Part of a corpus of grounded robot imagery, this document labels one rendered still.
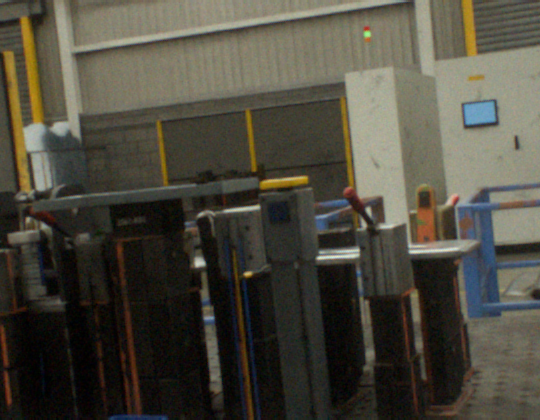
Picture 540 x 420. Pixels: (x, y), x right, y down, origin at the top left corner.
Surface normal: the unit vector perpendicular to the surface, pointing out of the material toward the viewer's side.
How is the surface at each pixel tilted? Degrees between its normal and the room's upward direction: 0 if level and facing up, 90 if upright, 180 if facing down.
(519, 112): 90
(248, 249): 90
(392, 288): 90
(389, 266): 90
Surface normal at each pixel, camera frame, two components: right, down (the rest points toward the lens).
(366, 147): -0.34, 0.09
